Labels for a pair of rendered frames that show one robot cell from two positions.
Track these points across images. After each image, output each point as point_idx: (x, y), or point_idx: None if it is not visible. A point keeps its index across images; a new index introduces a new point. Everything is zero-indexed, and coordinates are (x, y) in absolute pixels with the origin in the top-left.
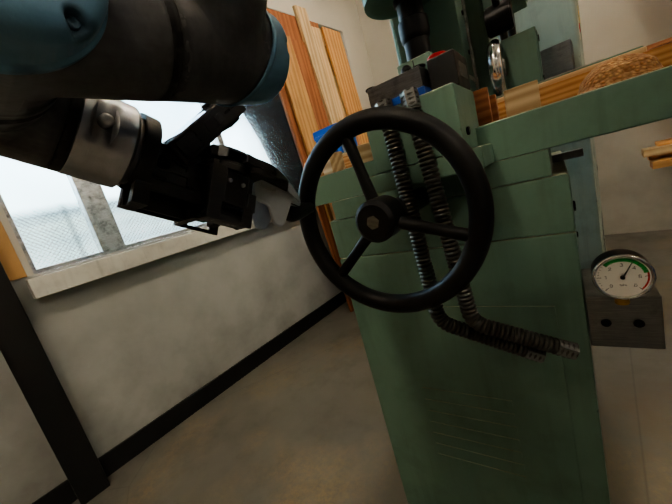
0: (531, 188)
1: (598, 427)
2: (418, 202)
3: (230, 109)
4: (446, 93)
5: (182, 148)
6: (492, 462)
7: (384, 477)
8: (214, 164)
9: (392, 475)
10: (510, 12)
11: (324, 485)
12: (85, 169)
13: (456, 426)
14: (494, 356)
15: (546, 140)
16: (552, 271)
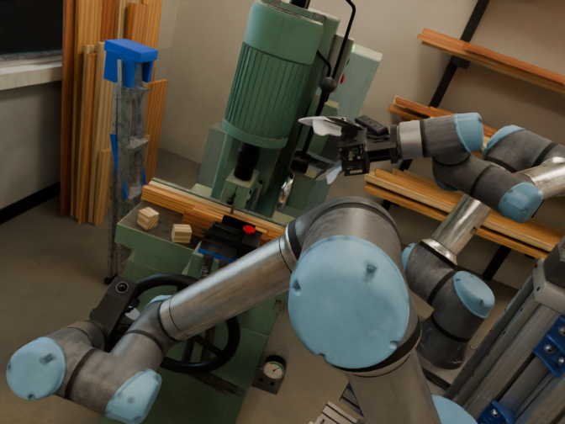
0: (261, 310)
1: (237, 414)
2: None
3: (132, 298)
4: None
5: (109, 338)
6: (173, 421)
7: (79, 416)
8: (119, 339)
9: (87, 416)
10: (306, 169)
11: (18, 423)
12: None
13: (160, 400)
14: None
15: (277, 295)
16: (251, 347)
